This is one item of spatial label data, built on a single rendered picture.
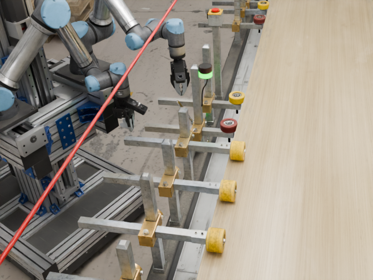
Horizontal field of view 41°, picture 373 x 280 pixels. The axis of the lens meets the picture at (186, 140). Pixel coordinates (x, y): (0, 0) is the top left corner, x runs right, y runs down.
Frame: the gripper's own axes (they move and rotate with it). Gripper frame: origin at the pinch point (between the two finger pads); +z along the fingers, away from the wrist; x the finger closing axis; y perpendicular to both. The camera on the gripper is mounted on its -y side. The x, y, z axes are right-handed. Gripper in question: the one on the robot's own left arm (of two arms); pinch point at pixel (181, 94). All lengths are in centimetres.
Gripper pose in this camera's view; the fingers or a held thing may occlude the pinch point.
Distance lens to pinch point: 234.0
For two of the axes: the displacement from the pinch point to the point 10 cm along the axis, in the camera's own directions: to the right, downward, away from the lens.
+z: 0.7, 8.1, 5.8
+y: -1.2, -5.7, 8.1
